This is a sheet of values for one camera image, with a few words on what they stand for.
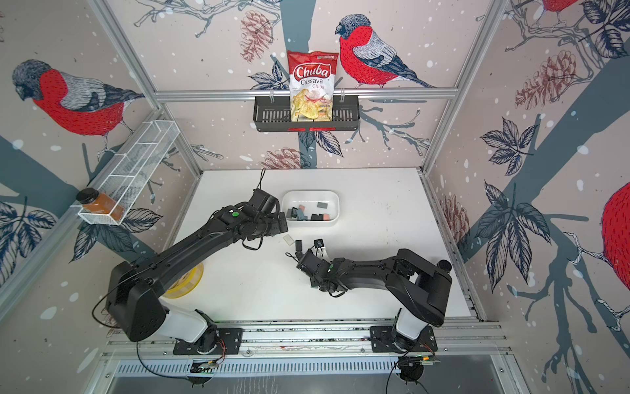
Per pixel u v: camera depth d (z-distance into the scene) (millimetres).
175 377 693
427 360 698
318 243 796
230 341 729
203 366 713
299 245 949
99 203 608
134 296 400
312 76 850
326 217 1029
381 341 719
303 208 1057
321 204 1070
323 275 662
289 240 956
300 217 1007
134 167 809
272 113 947
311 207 1063
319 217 1035
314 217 1033
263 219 670
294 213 1007
